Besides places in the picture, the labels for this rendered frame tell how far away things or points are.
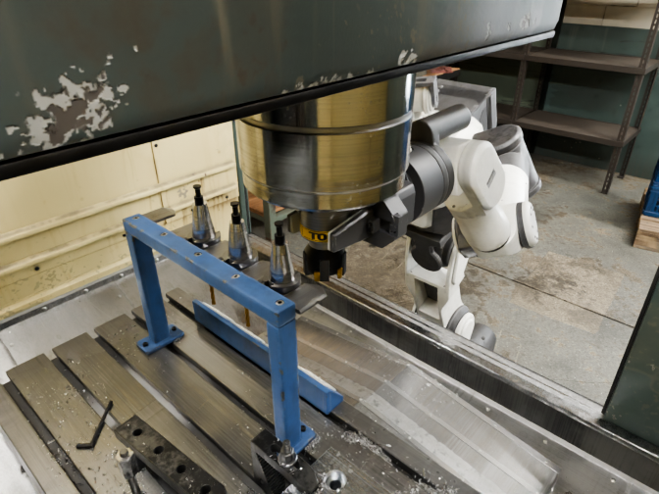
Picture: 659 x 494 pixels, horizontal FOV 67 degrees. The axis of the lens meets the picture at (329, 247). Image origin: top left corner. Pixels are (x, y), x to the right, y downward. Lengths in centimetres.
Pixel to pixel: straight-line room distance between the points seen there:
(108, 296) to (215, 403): 62
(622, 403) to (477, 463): 33
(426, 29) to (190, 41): 17
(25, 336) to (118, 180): 48
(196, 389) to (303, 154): 80
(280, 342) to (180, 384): 40
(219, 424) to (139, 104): 89
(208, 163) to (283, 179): 126
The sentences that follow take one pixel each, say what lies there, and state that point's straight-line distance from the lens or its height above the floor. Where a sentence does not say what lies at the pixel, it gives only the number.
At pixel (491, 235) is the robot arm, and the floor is 132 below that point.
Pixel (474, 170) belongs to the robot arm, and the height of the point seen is 146.
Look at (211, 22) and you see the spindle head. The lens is 23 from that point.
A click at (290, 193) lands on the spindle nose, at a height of 152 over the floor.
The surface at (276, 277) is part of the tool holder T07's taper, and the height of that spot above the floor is 124.
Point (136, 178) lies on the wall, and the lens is 155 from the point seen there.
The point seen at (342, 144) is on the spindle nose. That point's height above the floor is 156.
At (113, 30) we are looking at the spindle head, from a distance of 20.
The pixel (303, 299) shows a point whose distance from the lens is 80.
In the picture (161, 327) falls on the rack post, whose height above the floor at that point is 95.
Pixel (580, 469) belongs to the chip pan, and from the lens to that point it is 138.
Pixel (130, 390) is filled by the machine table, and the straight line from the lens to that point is 117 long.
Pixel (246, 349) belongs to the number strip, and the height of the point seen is 93.
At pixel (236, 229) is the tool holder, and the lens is 87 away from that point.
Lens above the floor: 169
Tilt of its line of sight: 30 degrees down
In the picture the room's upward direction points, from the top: straight up
